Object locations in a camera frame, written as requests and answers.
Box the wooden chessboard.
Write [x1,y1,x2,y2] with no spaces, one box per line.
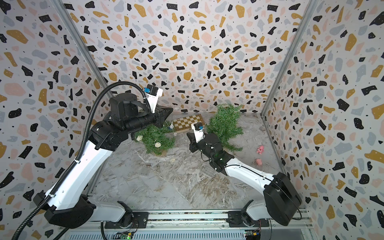
[172,114,206,133]

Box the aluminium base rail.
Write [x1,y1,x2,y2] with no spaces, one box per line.
[62,209,317,240]

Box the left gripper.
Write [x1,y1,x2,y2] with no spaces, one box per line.
[125,104,175,137]

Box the left green christmas tree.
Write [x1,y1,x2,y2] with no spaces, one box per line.
[135,121,176,156]

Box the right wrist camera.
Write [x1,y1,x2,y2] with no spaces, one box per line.
[192,122,205,143]

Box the silver star string light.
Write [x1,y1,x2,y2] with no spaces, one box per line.
[168,123,195,142]

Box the green christmas tree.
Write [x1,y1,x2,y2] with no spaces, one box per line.
[206,104,244,152]
[135,121,176,156]

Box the pink toy lower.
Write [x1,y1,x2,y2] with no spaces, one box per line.
[255,159,263,166]

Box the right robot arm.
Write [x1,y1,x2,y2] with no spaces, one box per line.
[187,131,302,227]

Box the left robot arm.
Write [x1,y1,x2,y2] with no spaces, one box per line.
[43,90,173,229]

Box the pink pig toy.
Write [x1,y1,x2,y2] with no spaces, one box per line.
[257,146,265,155]

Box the left black corrugated cable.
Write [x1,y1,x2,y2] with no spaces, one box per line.
[10,80,151,240]

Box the right green christmas tree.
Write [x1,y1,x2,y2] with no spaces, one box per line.
[206,104,244,152]

